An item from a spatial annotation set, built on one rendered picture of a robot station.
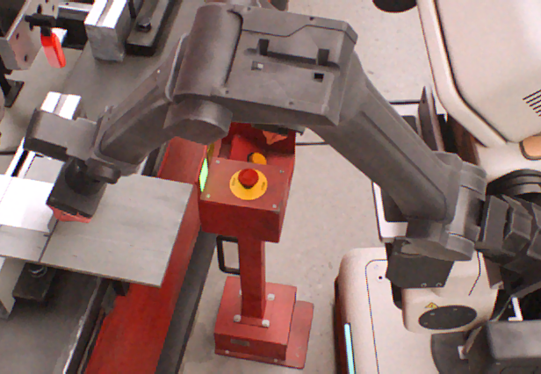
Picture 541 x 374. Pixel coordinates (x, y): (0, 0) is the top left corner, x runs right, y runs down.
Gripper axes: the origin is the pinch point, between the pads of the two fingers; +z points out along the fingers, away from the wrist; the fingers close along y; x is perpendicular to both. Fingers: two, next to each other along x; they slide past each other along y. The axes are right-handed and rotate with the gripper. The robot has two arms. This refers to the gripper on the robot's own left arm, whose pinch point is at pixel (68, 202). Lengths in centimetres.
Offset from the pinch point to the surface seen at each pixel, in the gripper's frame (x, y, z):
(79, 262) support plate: 4.8, 8.8, -1.3
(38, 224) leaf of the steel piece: -2.5, 4.1, 2.6
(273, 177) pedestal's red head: 34.4, -26.8, 7.7
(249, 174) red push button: 29.4, -24.6, 7.1
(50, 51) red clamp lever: -11.8, -13.8, -13.7
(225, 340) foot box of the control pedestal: 58, -20, 74
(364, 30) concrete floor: 80, -153, 73
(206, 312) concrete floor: 55, -30, 86
